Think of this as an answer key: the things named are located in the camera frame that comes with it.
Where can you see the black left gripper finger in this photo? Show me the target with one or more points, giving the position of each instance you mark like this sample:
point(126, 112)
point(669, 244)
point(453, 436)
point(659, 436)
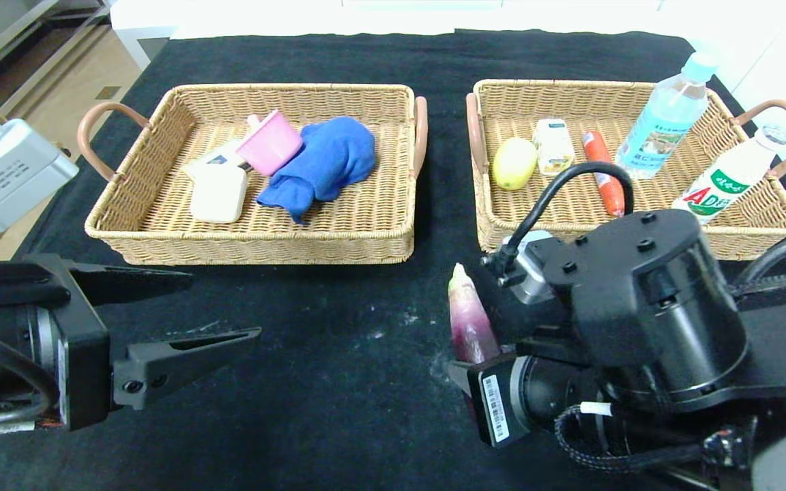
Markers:
point(127, 281)
point(161, 372)

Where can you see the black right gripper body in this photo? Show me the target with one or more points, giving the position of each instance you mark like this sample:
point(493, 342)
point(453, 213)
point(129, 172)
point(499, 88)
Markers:
point(493, 402)

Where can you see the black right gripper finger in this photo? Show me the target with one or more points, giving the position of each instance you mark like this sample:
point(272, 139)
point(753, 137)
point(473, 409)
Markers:
point(462, 378)

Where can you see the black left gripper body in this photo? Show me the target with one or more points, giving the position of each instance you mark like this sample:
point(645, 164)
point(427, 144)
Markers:
point(84, 354)

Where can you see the purple eggplant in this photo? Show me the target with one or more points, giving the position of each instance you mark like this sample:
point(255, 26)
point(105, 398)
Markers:
point(468, 320)

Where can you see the white soap bar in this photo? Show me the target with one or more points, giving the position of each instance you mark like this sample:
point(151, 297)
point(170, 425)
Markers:
point(219, 194)

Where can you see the yellow lemon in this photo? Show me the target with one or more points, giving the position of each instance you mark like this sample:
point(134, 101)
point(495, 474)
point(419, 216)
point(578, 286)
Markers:
point(514, 164)

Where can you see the orange sausage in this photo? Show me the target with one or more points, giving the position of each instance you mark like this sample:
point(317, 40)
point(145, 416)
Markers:
point(613, 194)

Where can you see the small white drink carton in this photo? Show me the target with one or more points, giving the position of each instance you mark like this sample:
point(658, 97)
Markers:
point(553, 146)

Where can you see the white milk bottle green label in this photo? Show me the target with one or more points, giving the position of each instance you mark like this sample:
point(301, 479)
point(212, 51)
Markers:
point(720, 184)

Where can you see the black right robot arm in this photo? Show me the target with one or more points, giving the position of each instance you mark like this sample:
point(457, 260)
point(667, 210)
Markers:
point(638, 307)

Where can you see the wooden rack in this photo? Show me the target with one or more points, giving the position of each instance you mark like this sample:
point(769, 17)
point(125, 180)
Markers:
point(59, 149)

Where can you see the cream box with blue print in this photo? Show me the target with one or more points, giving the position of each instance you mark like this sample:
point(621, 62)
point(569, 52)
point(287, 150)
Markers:
point(219, 158)

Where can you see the brass floor outlet cover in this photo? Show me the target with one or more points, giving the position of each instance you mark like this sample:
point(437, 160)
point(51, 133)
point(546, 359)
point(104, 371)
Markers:
point(108, 93)

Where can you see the pink plastic cup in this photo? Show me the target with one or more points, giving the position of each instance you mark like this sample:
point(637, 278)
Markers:
point(271, 144)

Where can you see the blue cloth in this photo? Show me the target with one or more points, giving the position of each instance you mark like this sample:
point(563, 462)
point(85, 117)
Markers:
point(328, 160)

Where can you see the white table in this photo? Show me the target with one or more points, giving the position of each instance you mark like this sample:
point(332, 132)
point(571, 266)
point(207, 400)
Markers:
point(154, 20)

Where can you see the clear water bottle blue cap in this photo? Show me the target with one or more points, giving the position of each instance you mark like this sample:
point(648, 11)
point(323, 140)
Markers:
point(662, 123)

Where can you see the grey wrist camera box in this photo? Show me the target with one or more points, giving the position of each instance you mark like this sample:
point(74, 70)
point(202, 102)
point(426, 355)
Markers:
point(529, 279)
point(4, 174)

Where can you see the grey metal rail frame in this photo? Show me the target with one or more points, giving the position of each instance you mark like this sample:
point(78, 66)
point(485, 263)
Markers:
point(11, 35)

